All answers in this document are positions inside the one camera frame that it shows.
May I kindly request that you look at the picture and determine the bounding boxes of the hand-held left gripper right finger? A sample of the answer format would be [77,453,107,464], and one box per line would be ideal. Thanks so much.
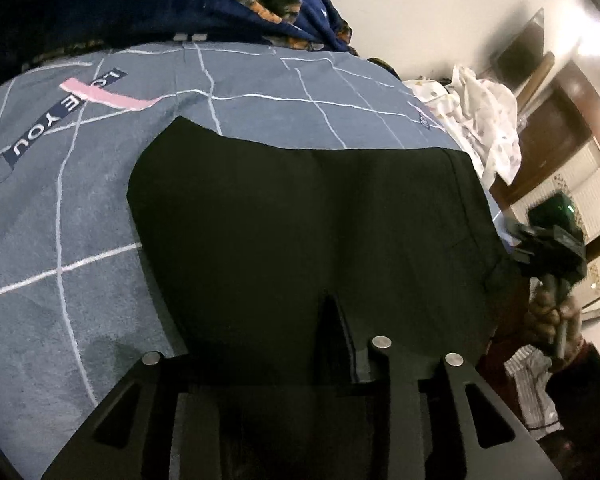
[367,335,563,480]

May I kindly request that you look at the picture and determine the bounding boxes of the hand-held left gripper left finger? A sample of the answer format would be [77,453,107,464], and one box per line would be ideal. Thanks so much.
[41,351,221,480]

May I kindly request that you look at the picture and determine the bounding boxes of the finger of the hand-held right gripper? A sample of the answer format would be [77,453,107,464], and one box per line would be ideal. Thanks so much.
[501,220,537,263]

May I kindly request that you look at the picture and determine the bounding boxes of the black pants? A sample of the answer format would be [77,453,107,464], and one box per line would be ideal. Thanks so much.
[127,116,523,480]

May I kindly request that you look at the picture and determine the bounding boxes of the person's right forearm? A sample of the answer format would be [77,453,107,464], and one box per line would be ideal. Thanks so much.
[545,340,600,480]

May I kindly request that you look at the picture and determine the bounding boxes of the person's right hand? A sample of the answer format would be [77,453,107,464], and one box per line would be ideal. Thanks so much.
[524,285,583,361]

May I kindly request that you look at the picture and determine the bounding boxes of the brown wooden cabinet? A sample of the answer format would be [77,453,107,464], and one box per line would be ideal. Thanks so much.
[487,52,600,311]

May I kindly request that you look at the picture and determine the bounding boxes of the white striped cloth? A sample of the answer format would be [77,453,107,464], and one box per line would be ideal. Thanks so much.
[504,347,565,433]

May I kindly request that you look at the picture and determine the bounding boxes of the white patterned cloth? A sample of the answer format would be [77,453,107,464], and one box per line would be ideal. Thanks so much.
[402,64,523,186]

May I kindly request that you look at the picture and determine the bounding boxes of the dark flat screen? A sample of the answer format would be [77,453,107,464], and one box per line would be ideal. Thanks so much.
[495,8,546,92]

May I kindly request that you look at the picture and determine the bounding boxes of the blue checked bedsheet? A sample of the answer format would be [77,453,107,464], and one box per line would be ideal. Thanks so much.
[0,42,481,480]

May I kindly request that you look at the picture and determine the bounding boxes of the navy dog-print blanket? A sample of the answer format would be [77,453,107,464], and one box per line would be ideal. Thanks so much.
[0,0,356,86]

